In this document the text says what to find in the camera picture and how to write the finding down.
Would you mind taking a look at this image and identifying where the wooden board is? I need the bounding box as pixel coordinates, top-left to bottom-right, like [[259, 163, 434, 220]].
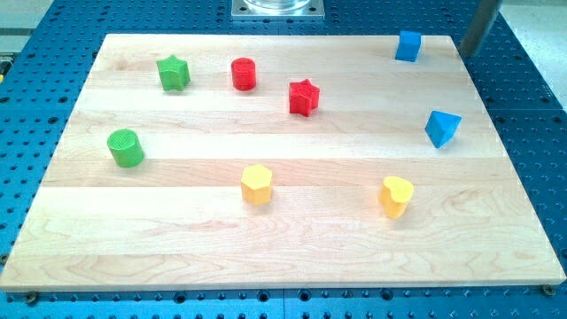
[[1, 34, 565, 292]]

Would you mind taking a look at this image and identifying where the left board stop bolt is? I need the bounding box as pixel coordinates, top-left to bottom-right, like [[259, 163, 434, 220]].
[[23, 292, 39, 305]]

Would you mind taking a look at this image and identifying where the board stop bolt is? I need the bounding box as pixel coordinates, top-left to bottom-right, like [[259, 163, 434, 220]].
[[540, 284, 556, 297], [23, 292, 39, 305]]

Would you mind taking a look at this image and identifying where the right board stop bolt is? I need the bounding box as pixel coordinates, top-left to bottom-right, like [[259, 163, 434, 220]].
[[540, 284, 556, 297]]

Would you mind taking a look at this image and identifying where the yellow hexagon block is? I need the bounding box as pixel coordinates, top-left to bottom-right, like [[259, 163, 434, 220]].
[[241, 164, 273, 206]]

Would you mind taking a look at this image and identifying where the red star block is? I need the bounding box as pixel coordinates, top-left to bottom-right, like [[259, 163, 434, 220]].
[[289, 79, 320, 117]]

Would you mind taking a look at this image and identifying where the red cylinder block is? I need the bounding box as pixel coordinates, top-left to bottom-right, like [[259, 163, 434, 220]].
[[231, 58, 256, 91]]

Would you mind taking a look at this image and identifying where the yellow heart block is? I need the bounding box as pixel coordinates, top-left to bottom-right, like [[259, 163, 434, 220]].
[[378, 175, 414, 219]]

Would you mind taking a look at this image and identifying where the green star block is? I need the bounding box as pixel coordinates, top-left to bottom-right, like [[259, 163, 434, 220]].
[[156, 55, 190, 91]]

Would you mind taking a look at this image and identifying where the green cylinder block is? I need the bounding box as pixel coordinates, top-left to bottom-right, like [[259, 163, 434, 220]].
[[106, 128, 144, 167]]

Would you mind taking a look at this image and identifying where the blue triangle block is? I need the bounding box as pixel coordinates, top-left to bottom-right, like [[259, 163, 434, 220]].
[[424, 111, 462, 148]]

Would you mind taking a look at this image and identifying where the blue cube block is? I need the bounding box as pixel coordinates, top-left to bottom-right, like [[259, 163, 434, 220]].
[[395, 30, 422, 62]]

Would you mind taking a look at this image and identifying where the grey metal pusher rod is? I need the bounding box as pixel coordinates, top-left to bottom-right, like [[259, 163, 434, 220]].
[[459, 0, 503, 57]]

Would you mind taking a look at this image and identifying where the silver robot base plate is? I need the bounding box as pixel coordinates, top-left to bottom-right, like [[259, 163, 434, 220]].
[[230, 0, 325, 20]]

